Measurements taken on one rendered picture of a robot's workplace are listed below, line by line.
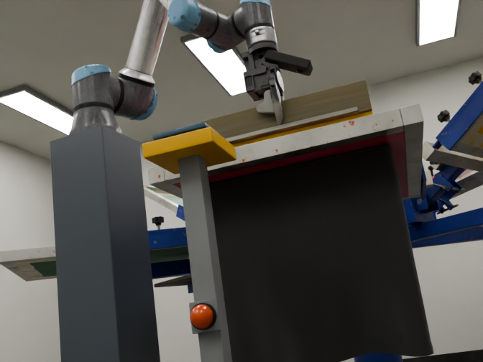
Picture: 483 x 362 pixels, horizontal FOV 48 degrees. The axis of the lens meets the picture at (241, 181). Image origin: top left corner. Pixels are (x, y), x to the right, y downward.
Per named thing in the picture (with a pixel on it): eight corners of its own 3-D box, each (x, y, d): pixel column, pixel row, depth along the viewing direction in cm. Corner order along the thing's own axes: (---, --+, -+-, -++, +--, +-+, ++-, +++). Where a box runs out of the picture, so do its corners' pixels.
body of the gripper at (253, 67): (254, 104, 134) (248, 61, 138) (287, 96, 132) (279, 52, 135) (245, 93, 127) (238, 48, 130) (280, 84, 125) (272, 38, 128)
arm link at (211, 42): (192, 21, 141) (221, 1, 134) (222, 34, 149) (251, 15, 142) (195, 47, 139) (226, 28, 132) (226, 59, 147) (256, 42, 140)
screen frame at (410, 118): (423, 121, 102) (419, 103, 103) (149, 184, 118) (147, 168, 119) (420, 196, 176) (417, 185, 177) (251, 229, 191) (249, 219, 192)
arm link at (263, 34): (278, 36, 136) (270, 21, 129) (281, 53, 135) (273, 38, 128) (250, 44, 138) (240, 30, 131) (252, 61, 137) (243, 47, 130)
